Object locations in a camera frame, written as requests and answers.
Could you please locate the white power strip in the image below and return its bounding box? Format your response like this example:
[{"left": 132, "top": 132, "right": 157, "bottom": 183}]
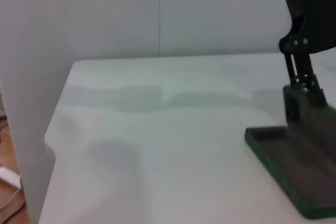
[{"left": 0, "top": 165, "right": 22, "bottom": 189}]

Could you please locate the black floor cable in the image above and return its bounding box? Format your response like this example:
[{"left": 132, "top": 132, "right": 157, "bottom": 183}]
[{"left": 0, "top": 201, "right": 27, "bottom": 223}]

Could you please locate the white floor cable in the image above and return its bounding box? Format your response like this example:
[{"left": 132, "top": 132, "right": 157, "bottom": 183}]
[{"left": 0, "top": 186, "right": 23, "bottom": 207}]

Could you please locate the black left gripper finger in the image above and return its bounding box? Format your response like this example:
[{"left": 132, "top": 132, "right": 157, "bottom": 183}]
[{"left": 282, "top": 50, "right": 329, "bottom": 110}]

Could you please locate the green glasses case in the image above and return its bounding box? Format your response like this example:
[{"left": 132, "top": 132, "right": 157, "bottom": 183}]
[{"left": 245, "top": 84, "right": 336, "bottom": 220}]

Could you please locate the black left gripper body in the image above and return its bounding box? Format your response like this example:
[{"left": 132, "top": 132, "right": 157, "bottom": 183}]
[{"left": 267, "top": 0, "right": 336, "bottom": 55}]

